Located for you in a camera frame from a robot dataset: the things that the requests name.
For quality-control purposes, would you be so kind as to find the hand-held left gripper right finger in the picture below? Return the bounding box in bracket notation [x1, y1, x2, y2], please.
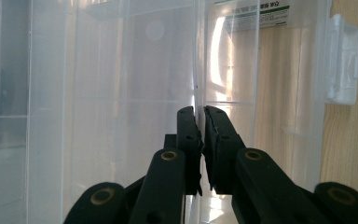
[202, 105, 328, 224]

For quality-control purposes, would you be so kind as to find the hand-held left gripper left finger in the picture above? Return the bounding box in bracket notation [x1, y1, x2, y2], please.
[129, 105, 205, 224]

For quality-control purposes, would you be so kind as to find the clear plastic storage box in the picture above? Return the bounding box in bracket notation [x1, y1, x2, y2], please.
[0, 0, 358, 224]

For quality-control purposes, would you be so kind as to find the green cardboard box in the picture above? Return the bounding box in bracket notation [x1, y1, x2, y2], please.
[213, 0, 292, 32]

